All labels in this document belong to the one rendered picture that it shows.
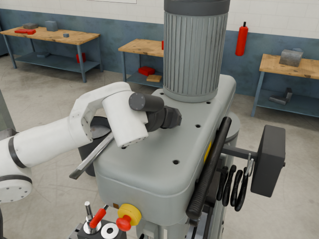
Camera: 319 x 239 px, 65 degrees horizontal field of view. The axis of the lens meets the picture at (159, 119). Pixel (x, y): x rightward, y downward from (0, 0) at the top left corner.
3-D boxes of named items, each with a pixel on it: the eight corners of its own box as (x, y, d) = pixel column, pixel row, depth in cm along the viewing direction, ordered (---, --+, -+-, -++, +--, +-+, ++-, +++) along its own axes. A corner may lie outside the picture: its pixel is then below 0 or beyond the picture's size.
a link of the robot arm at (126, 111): (135, 145, 59) (107, 151, 48) (119, 104, 60) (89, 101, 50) (177, 127, 55) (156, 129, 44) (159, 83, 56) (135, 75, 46)
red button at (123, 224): (129, 235, 60) (127, 225, 58) (115, 230, 62) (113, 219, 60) (135, 224, 63) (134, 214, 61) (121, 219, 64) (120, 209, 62)
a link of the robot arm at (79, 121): (144, 124, 53) (84, 147, 53) (129, 87, 55) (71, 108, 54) (142, 119, 47) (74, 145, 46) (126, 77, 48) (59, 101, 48)
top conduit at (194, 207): (198, 222, 60) (199, 212, 58) (182, 216, 61) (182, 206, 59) (230, 124, 95) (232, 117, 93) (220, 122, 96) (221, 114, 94)
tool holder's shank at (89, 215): (86, 220, 126) (82, 206, 119) (88, 215, 128) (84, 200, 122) (92, 220, 125) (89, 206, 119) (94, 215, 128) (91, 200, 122)
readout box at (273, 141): (274, 199, 97) (289, 159, 86) (249, 192, 100) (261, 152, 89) (276, 166, 112) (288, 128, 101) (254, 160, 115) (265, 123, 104)
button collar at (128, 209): (138, 229, 63) (137, 214, 60) (117, 221, 65) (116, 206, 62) (142, 223, 65) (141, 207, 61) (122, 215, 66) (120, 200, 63)
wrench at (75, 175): (79, 181, 55) (79, 179, 55) (65, 177, 56) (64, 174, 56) (131, 124, 74) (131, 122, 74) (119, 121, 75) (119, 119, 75)
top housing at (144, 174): (179, 237, 61) (182, 193, 52) (90, 202, 70) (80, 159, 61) (219, 133, 97) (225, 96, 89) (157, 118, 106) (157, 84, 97)
